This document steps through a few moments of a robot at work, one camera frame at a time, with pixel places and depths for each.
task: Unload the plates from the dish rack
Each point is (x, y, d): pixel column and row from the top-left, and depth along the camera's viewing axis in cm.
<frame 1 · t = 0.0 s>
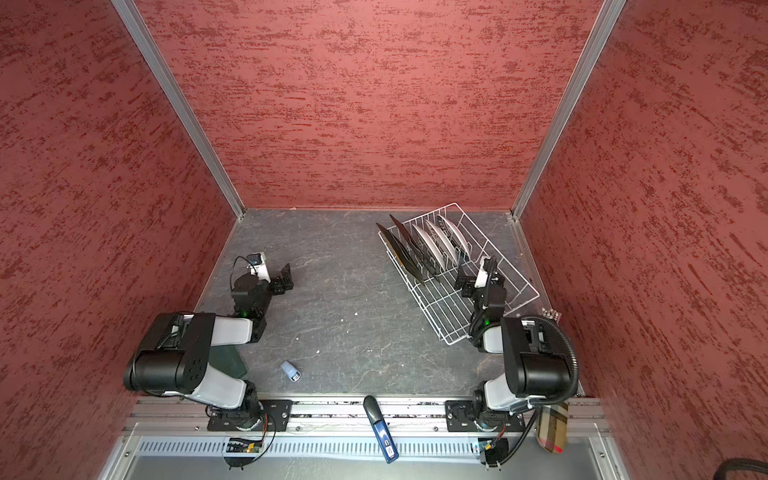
left hand: (275, 271, 94), fingers open
right hand: (471, 269, 91), fingers open
small light blue object: (292, 373, 79), point 4 cm above the table

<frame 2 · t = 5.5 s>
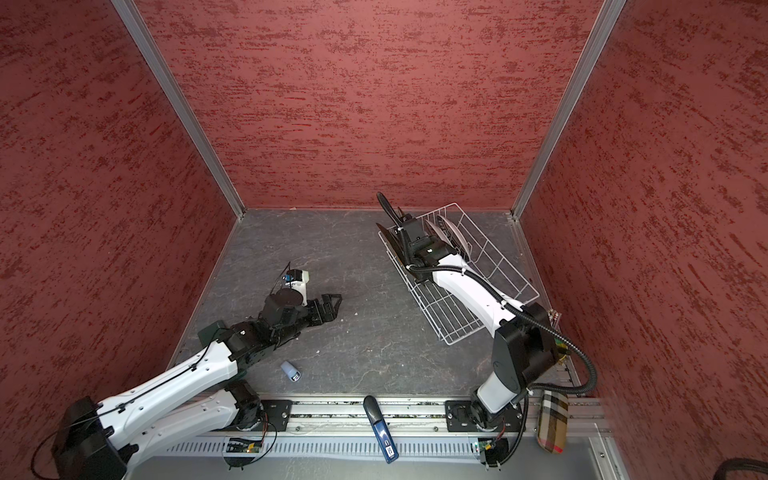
left hand: (329, 306, 80), fingers open
right hand: (424, 252, 86), fingers closed
the named things where they were.

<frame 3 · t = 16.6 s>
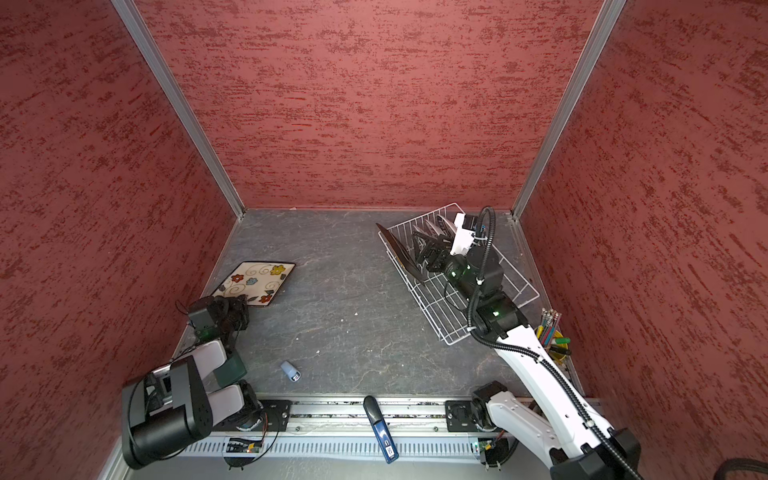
left hand: (249, 295, 90), fingers closed
right hand: (420, 241, 70), fingers open
floral square ceramic plate: (260, 282, 97), point 4 cm above the table
the other named things where they were.

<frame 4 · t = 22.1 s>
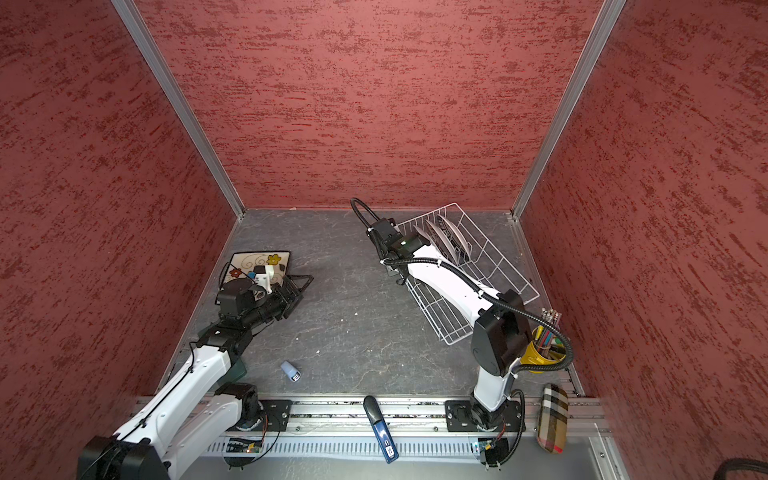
left hand: (309, 292, 80), fingers open
right hand: (405, 262, 85), fingers open
floral square ceramic plate: (242, 264, 106), on the table
the other named things where they were.

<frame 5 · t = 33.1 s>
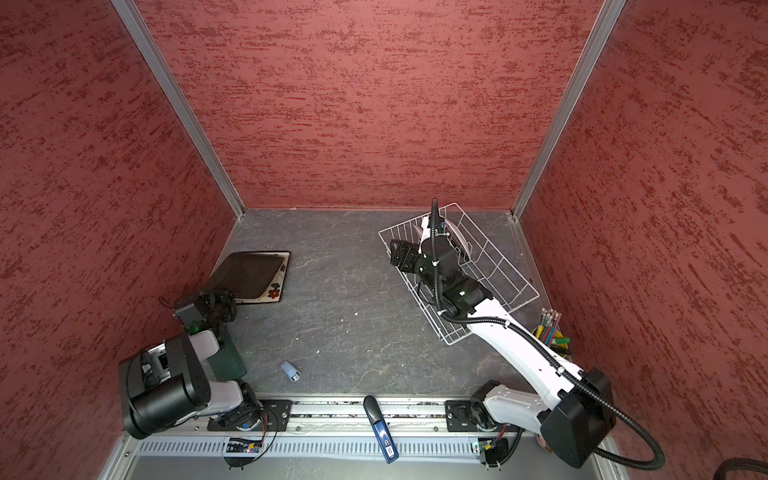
left hand: (235, 286, 90), fingers closed
right hand: (398, 250, 76), fingers open
dark brown square plate: (242, 278, 94), point 7 cm above the table
the other named things where they were.

